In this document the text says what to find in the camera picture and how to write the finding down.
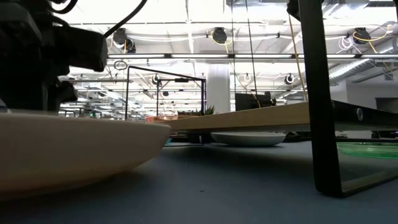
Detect silver ventilation duct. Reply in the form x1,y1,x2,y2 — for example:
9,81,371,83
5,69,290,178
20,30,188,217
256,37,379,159
328,39,398,85

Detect black camera cable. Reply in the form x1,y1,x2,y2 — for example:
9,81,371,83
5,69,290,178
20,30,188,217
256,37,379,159
103,0,149,39

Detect black ceiling cable reel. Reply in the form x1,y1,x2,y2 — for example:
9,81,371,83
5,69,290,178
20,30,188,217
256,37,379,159
212,27,228,45
112,27,137,54
353,27,372,45

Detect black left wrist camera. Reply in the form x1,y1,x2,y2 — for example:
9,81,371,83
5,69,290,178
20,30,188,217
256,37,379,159
46,26,109,73

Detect blue-grey table mat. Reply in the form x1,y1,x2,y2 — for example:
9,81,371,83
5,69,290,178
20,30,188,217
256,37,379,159
0,141,398,224

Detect orange translucent plate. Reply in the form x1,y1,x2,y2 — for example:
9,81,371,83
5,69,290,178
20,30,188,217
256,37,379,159
145,114,180,123

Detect white plate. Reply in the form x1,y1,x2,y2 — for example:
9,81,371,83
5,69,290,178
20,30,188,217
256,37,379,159
210,131,287,147

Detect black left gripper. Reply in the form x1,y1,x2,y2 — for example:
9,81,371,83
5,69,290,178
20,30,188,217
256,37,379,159
0,0,79,111

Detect yellow hanging cable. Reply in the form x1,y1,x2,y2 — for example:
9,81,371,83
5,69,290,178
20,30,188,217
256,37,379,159
287,14,309,102

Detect wooden shelf with black frames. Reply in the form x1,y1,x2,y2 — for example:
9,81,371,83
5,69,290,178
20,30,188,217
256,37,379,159
125,0,398,198

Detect white building column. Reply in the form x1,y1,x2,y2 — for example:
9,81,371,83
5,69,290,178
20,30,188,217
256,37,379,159
206,63,231,114

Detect succulent plant in pot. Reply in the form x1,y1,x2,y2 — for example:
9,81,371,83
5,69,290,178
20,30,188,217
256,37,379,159
177,105,216,117

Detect large beige bowl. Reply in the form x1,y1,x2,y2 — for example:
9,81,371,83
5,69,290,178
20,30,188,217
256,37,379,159
0,110,172,202

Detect green translucent plate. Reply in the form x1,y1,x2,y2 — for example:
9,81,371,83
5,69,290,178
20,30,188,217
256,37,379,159
336,142,398,160

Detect ceiling light strip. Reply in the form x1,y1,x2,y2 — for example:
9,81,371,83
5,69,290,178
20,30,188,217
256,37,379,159
107,53,398,60

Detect black hanging cable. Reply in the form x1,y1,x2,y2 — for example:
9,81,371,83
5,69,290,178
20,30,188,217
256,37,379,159
245,0,259,108

